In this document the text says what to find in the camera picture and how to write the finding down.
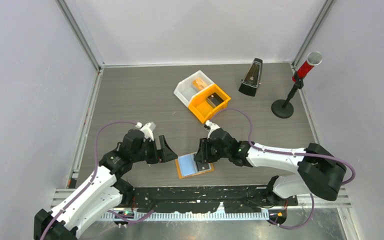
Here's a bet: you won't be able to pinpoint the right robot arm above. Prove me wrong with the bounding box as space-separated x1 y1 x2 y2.
194 128 347 205

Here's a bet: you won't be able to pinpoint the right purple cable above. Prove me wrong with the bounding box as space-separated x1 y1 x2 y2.
210 107 357 186

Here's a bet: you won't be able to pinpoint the orange card holder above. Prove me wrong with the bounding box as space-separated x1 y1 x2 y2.
175 152 214 179

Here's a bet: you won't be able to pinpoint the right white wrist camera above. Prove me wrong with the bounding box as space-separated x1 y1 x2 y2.
203 120 220 138

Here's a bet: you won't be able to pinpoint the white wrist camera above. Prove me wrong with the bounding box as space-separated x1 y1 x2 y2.
135 122 156 141
203 120 220 138

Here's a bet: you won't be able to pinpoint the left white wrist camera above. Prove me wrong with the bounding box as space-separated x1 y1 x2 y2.
135 122 156 141

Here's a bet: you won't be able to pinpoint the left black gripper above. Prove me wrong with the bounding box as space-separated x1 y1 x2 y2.
131 135 177 165

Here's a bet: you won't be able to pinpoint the orange box in white bin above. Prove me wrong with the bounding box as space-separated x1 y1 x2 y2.
192 77 208 92

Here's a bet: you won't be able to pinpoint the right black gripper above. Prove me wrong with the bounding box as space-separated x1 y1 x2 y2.
194 137 231 163

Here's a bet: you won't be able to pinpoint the blue credit card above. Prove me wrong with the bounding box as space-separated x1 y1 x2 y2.
177 153 197 178

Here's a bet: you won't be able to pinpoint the white toothed rail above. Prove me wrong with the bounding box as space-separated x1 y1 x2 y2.
92 211 272 222

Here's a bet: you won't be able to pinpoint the black microphone stand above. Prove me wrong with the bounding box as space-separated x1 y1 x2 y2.
271 71 304 119

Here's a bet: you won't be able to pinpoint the red microphone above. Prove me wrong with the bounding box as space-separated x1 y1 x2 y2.
292 51 323 83

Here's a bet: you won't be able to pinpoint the black cards in yellow bin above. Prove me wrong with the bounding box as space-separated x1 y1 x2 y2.
206 92 224 109

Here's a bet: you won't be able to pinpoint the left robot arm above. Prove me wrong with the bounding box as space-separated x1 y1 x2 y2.
33 129 178 240

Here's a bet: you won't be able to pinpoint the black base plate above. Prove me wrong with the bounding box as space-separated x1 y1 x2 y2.
117 185 298 214

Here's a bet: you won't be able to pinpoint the yellow plastic bin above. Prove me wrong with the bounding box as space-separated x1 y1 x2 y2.
188 84 231 124

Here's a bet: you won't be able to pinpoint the white plastic bin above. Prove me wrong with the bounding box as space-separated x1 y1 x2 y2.
173 70 215 108

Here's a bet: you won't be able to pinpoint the black metronome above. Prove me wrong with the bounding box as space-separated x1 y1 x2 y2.
238 58 263 97

